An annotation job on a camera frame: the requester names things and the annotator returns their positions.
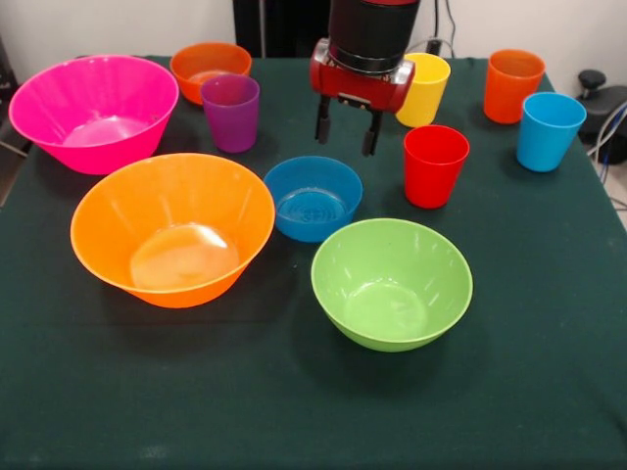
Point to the yellow cup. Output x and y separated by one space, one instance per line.
426 98

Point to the orange cup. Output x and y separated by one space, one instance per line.
504 98

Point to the dark green table cloth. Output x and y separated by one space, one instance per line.
343 401

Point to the purple cup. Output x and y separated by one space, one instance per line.
230 122

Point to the grey metal leg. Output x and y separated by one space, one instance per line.
12 147

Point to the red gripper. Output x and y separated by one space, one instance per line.
357 85

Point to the red cup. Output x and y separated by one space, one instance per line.
431 181

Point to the blue bowl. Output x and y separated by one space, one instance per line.
313 183

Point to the large pink bowl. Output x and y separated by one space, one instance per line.
59 98

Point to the small dark orange bowl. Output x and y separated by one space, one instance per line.
190 83

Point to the black power plug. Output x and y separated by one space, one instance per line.
434 46

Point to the black equipment box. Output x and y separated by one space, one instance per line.
5 73

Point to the black round base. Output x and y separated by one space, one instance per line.
614 98

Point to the green bowl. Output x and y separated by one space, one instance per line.
387 259

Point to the black round knob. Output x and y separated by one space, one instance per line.
592 78

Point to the blue cup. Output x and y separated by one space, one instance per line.
544 142

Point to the large orange bowl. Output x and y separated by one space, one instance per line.
147 205

